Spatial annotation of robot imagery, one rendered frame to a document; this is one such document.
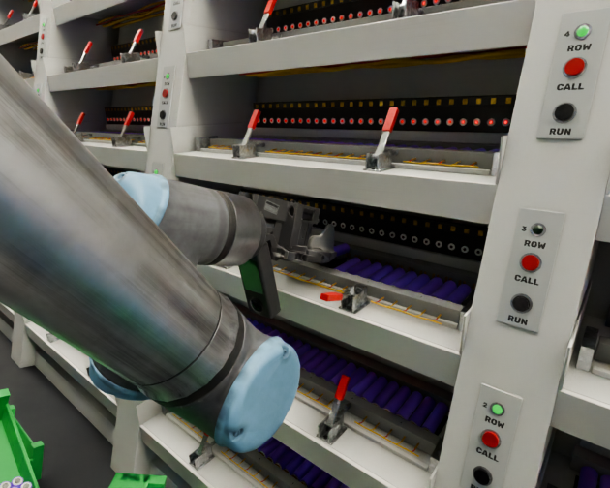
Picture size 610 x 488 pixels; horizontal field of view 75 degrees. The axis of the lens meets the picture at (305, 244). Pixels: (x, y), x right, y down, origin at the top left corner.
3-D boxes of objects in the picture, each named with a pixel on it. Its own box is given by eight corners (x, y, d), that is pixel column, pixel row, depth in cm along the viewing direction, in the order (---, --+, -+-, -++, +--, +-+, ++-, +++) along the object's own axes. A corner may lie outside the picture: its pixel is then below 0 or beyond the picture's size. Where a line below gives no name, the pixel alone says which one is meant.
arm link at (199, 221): (76, 259, 41) (90, 162, 40) (180, 263, 50) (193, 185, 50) (121, 279, 35) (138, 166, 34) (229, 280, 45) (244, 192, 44)
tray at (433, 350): (457, 388, 46) (466, 316, 43) (164, 269, 83) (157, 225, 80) (503, 319, 61) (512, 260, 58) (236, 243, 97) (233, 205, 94)
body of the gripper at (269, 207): (324, 210, 58) (268, 196, 48) (313, 267, 58) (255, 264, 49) (286, 202, 63) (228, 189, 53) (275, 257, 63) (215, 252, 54)
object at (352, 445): (425, 538, 48) (435, 450, 44) (153, 357, 85) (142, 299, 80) (477, 435, 63) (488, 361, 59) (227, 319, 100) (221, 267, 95)
